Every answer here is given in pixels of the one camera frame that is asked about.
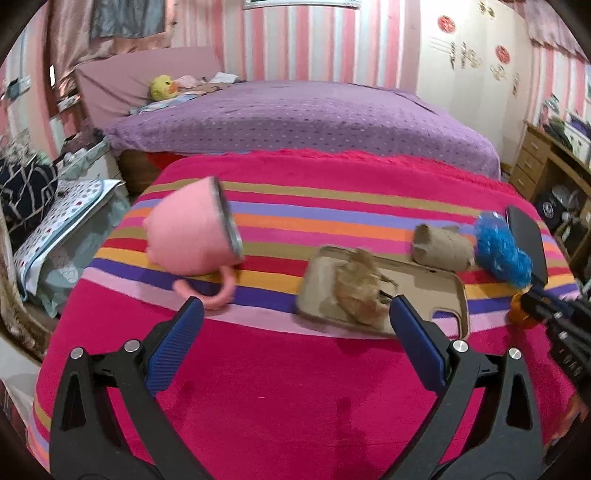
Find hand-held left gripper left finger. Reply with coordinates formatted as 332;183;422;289
48;296;213;480

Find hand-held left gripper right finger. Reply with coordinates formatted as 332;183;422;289
389;295;546;480

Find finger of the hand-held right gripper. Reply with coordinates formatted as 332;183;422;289
521;286;578;324

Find small orange ball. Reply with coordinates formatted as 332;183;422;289
510;293;542;329

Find pink cup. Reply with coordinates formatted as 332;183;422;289
143;176;245;310

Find beige phone case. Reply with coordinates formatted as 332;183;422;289
295;244;471;341

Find black flat device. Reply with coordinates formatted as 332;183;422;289
505;205;549;287

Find blue mesh scrubber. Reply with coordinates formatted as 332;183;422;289
473;211;534;289

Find large crumpled brown paper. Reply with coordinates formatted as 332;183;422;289
335;248;400;329

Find flattened cardboard tube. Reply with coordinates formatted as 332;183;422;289
411;224;476;272

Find pink striped blanket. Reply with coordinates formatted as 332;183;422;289
28;148;587;480

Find wooden desk with drawers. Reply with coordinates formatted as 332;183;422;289
510;120;591;278

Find dark patterned cloth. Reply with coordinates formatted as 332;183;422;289
0;154;58;250

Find white wardrobe with decals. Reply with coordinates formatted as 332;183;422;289
416;0;536;167

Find purple dotted bedspread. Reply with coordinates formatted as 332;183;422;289
102;80;502;178

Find yellow duck plush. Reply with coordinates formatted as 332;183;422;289
150;75;181;101

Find pink headboard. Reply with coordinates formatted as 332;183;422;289
74;46;225;127

